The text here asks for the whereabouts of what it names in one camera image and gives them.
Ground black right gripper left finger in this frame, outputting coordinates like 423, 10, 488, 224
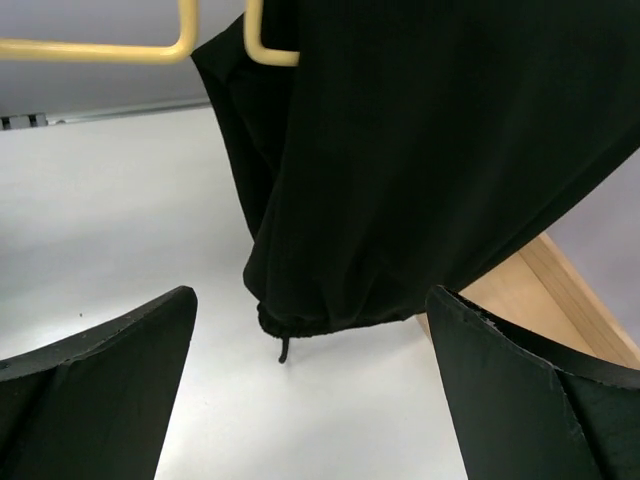
1, 286, 197, 480

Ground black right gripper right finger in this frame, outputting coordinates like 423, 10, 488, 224
426, 286, 639, 480

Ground black trousers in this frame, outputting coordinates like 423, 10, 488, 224
192, 1, 639, 340

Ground cream yellow hanger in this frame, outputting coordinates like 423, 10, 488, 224
1, 0, 300, 67

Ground wooden clothes rack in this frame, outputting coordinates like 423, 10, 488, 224
415, 232, 640, 371

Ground aluminium mounting rail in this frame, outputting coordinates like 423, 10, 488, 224
1, 98, 210, 131

